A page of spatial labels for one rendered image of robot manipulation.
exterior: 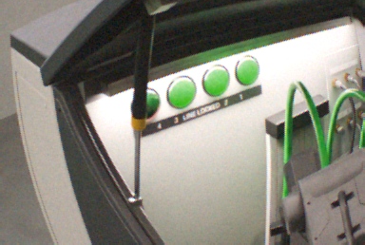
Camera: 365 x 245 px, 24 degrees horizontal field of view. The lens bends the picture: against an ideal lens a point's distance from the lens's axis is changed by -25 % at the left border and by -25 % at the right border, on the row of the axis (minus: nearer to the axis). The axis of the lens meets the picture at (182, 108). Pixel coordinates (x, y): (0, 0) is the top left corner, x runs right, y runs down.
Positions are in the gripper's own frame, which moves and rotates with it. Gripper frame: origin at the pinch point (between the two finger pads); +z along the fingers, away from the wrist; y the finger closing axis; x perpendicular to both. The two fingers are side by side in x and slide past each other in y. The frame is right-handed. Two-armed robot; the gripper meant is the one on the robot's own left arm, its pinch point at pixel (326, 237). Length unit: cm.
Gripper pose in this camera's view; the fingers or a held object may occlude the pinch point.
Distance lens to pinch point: 142.1
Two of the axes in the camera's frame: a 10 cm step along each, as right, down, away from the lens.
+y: -9.4, 2.4, 2.6
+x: 1.2, 9.0, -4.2
